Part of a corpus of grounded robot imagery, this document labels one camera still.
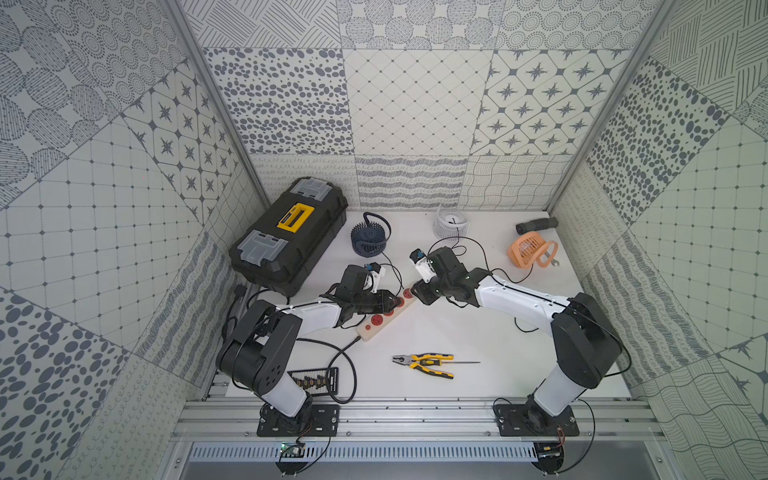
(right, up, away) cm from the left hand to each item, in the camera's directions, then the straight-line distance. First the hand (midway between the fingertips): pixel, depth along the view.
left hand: (392, 295), depth 90 cm
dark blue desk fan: (-8, +17, +13) cm, 23 cm away
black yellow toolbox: (-32, +15, -3) cm, 36 cm away
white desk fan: (+21, +23, +18) cm, 36 cm away
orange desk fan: (+44, +14, +5) cm, 46 cm away
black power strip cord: (-17, -17, -8) cm, 26 cm away
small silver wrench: (+57, +9, +14) cm, 60 cm away
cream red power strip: (-4, -7, -2) cm, 9 cm away
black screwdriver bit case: (-19, -21, -12) cm, 31 cm away
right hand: (+9, +2, -1) cm, 9 cm away
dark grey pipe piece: (+55, +23, +21) cm, 63 cm away
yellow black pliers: (+6, -17, -7) cm, 19 cm away
